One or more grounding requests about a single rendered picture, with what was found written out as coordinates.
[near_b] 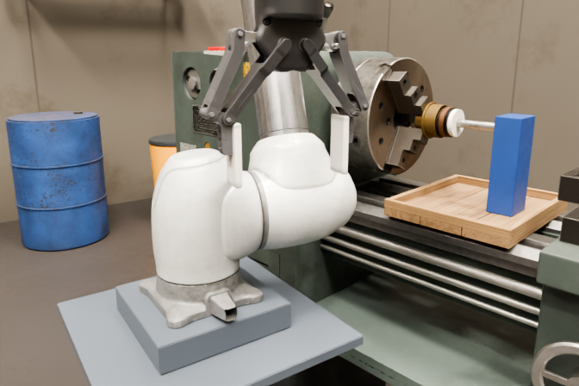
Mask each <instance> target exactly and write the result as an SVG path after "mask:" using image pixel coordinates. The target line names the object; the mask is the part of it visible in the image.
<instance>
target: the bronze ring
mask: <svg viewBox="0 0 579 386"><path fill-rule="evenodd" d="M454 109H457V108H453V107H448V106H447V105H443V104H437V103H429V104H428V105H427V106H426V107H425V108H424V111H423V113H422V115H415V118H414V124H415V127H416V128H420V129H421V131H422V133H423V135H424V136H425V137H426V138H428V139H431V138H433V137H435V138H443V137H447V138H449V137H453V136H450V135H449V134H448V131H447V121H448V117H449V115H450V113H451V112H452V111H453V110H454Z"/></svg>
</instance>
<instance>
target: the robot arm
mask: <svg viewBox="0 0 579 386"><path fill-rule="evenodd" d="M240 1H241V7H242V14H243V20H244V26H245V30H244V29H243V28H232V29H229V30H228V31H227V38H226V49H225V52H224V54H223V56H222V59H221V62H220V64H219V66H218V68H217V70H216V73H215V75H214V78H213V80H212V82H211V85H210V86H209V90H208V92H207V94H206V96H205V98H204V100H203V103H202V106H201V108H200V110H199V115H200V116H201V117H202V118H205V119H208V120H211V121H214V122H215V123H216V125H217V133H218V149H219V151H217V150H215V149H208V148H202V149H192V150H188V151H183V152H180V153H175V154H173V155H171V156H170V157H169V158H168V160H167V161H166V163H165V165H164V166H163V167H162V169H161V171H160V173H159V176H158V179H157V182H156V185H155V188H154V192H153V202H152V238H153V253H154V258H155V263H156V271H157V276H156V277H155V278H151V279H147V280H144V281H142V282H140V292H141V293H143V294H145V295H147V296H148V297H149V298H150V299H151V301H152V302H153V303H154V304H155V306H156V307H157V308H158V309H159V311H160V312H161V313H162V315H163V316H164V317H165V318H166V320H167V326H168V327H169V328H171V329H179V328H182V327H185V326H187V325H189V324H190V323H192V322H194V321H199V320H201V319H204V318H207V317H210V316H212V315H214V316H216V317H218V318H220V319H222V320H224V321H232V320H235V318H236V317H237V308H238V307H241V306H245V305H249V304H255V303H259V302H262V300H263V293H262V291H261V290H260V289H257V288H254V287H252V286H251V285H250V284H249V283H247V282H246V281H245V280H244V279H243V278H242V277H241V274H240V259H242V258H244V257H246V256H248V255H249V254H251V253H253V252H255V251H259V250H267V249H278V248H285V247H291V246H299V245H303V244H307V243H309V242H313V241H316V240H320V239H322V238H324V237H326V236H328V235H329V234H331V233H334V232H335V231H337V230H339V229H340V228H342V227H343V226H344V225H345V224H346V223H347V222H348V221H349V220H350V218H351V217H352V215H353V213H354V211H355V208H356V204H357V193H356V189H355V186H354V183H353V181H352V179H351V177H350V175H349V173H348V143H352V140H353V123H354V118H357V117H359V115H360V112H361V111H366V110H367V109H368V108H369V103H368V101H367V98H366V95H365V93H364V89H363V87H362V85H361V82H360V80H359V77H358V74H357V71H356V69H355V66H354V64H353V62H352V57H351V55H350V53H349V48H348V35H347V32H346V31H333V32H330V33H329V34H324V32H323V29H322V21H323V18H324V0H240ZM324 45H325V48H326V50H328V52H329V55H330V58H331V61H332V62H333V66H334V69H335V71H336V73H337V76H338V78H339V81H340V84H341V86H342V89H343V90H342V89H341V87H340V86H339V84H338V83H337V81H336V80H335V78H334V77H333V75H332V74H331V72H330V71H329V70H328V69H327V68H328V65H327V63H326V62H325V60H324V59H323V58H322V57H321V55H320V51H321V49H322V48H323V47H324ZM246 50H247V51H248V58H249V64H250V70H249V71H248V73H247V74H246V75H245V76H244V77H243V79H242V80H241V82H240V83H239V85H238V86H237V87H236V89H235V90H234V91H233V93H232V94H231V96H230V97H229V98H228V99H227V100H226V102H225V103H224V105H223V106H221V105H222V104H223V102H224V99H225V97H226V95H227V92H228V90H229V87H230V85H231V83H232V82H233V78H234V76H235V73H236V72H237V70H238V67H239V65H240V61H241V60H242V57H243V54H244V51H246ZM300 72H306V73H307V74H309V75H310V76H311V78H312V79H313V80H314V81H315V82H316V84H317V85H318V87H319V88H320V89H321V91H322V93H323V94H324V95H325V97H326V98H327V100H328V101H329V102H330V103H331V104H332V106H333V107H334V109H335V110H336V112H337V113H338V114H331V154H330V157H329V155H328V153H327V150H326V148H325V146H324V143H323V142H322V141H321V140H320V139H319V138H317V137H316V136H315V135H314V134H311V133H309V132H308V121H307V115H306V109H305V103H304V97H303V91H302V80H301V74H300ZM253 95H254V102H255V108H256V114H257V120H258V132H259V138H260V141H258V142H257V144H256V145H255V147H254V148H253V149H252V151H251V153H250V163H249V168H248V171H242V151H241V124H240V123H238V122H235V120H236V118H237V117H238V116H239V114H240V113H241V111H242V110H243V108H244V107H245V106H246V105H247V104H248V102H249V101H250V100H251V98H252V96H253Z"/></svg>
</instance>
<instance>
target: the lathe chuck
mask: <svg viewBox="0 0 579 386"><path fill-rule="evenodd" d="M384 65H386V66H391V69H392V72H407V74H408V79H409V82H410V84H411V86H416V87H419V91H420V95H421V96H422V97H428V98H429V102H430V103H433V92H432V87H431V84H430V81H429V78H428V76H427V74H426V71H425V70H424V68H423V67H422V66H421V64H420V63H419V62H417V61H416V60H414V59H411V58H373V59H369V60H367V61H365V62H364V63H363V64H362V65H361V66H360V67H359V68H358V69H357V74H358V77H359V80H360V82H361V85H362V87H363V89H364V93H365V95H366V98H367V101H368V103H369V108H368V109H367V110H366V111H361V112H360V115H359V117H357V118H354V123H353V134H354V135H357V137H359V139H360V143H361V144H360V146H354V145H353V144H352V143H348V157H349V158H350V160H351V161H352V162H353V163H354V164H355V165H356V166H358V167H359V168H361V169H365V170H368V171H376V172H381V173H385V174H389V175H399V174H402V173H403V172H405V171H407V170H408V169H409V168H410V167H412V166H413V165H414V163H415V162H416V161H417V160H418V158H419V157H420V155H421V154H422V152H423V150H424V148H425V145H421V144H420V146H419V149H418V152H417V155H414V154H411V153H410V154H409V157H408V162H407V165H406V168H405V170H403V169H399V168H394V167H391V170H390V172H388V171H382V170H383V167H384V164H385V161H386V158H387V156H388V152H389V148H390V145H391V142H392V139H393V136H394V133H395V128H396V126H400V127H406V128H416V127H415V124H414V123H411V122H408V124H403V123H402V121H401V116H402V113H397V112H395V106H394V104H393V101H392V98H391V95H390V94H389V89H388V86H387V84H386V81H385V78H384V76H383V74H382V73H379V74H378V75H375V73H376V72H377V71H378V70H379V69H380V68H381V66H384ZM394 127H395V128H394Z"/></svg>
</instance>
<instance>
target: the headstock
mask: <svg viewBox="0 0 579 386"><path fill-rule="evenodd" d="M349 53H350V55H351V57H352V62H353V63H354V62H356V61H357V60H359V59H362V58H368V57H372V58H394V56H393V55H391V54H390V53H386V52H365V51H349ZM320 55H321V57H322V58H323V59H324V60H325V62H326V63H327V65H328V68H327V69H328V70H329V71H330V72H331V74H332V75H333V77H334V78H335V80H336V81H337V83H339V78H338V76H337V73H336V71H335V69H334V66H333V62H332V61H331V58H330V55H329V52H328V51H320ZM221 59H222V55H213V54H204V51H200V52H171V69H172V84H173V101H174V116H175V132H176V148H177V153H180V152H183V151H188V150H192V149H202V148H208V149H215V150H217V151H219V149H218V133H217V125H216V123H215V122H214V121H211V120H208V119H205V118H202V117H201V116H200V115H199V110H200V108H201V106H202V103H203V100H204V98H205V96H206V94H207V92H208V90H209V86H210V85H211V82H212V80H213V78H214V75H215V73H216V70H215V69H216V68H218V66H219V64H220V62H221ZM249 70H250V64H249V58H248V51H244V54H243V57H242V60H241V61H240V65H239V67H238V70H237V72H236V73H235V76H234V78H233V82H232V83H231V85H230V87H229V90H228V92H227V95H226V97H225V99H224V102H223V104H222V105H221V106H223V105H224V103H225V102H226V100H227V99H228V98H229V97H230V96H231V94H232V93H233V91H234V90H235V89H236V87H237V86H238V85H239V83H240V82H241V80H242V79H243V77H244V76H245V75H246V74H247V73H248V71H249ZM300 74H301V80H302V91H303V97H304V103H305V109H306V115H307V121H308V132H309V133H312V134H314V135H315V136H316V137H317V138H319V139H320V140H321V141H322V142H323V143H324V146H325V148H326V150H327V153H328V155H329V157H330V154H331V125H330V115H331V107H332V104H331V103H330V102H329V101H328V100H327V98H326V97H325V95H324V94H323V93H322V91H321V89H320V88H319V87H318V85H317V84H316V82H314V80H313V79H312V78H311V76H310V75H309V74H307V73H306V72H300ZM311 81H312V82H311ZM312 89H313V90H312ZM316 95H318V96H316ZM318 97H319V98H318ZM316 98H317V99H316ZM317 100H318V101H317ZM322 101H323V102H322ZM311 110H312V111H311ZM317 110H318V111H317ZM313 111H314V112H313ZM318 116H319V117H320V120H319V117H318ZM321 118H322V119H321ZM316 119H317V120H316ZM235 122H238V123H240V124H241V151H242V171H248V168H249V163H250V153H251V151H252V149H253V148H254V147H255V145H256V144H257V142H258V141H260V138H259V132H258V120H257V114H256V108H255V102H254V95H253V96H252V98H251V100H250V101H249V102H248V104H247V105H246V106H245V107H244V108H243V110H242V111H241V113H240V114H239V116H238V117H237V118H236V120H235ZM311 124H312V125H311ZM312 130H313V131H312ZM315 130H316V131H315ZM318 133H319V134H318ZM348 173H349V175H350V177H351V179H352V181H353V183H354V184H358V183H362V182H364V181H368V180H371V179H374V178H377V177H382V176H385V175H389V174H385V173H381V172H376V171H368V170H364V169H360V168H356V167H352V166H350V165H348Z"/></svg>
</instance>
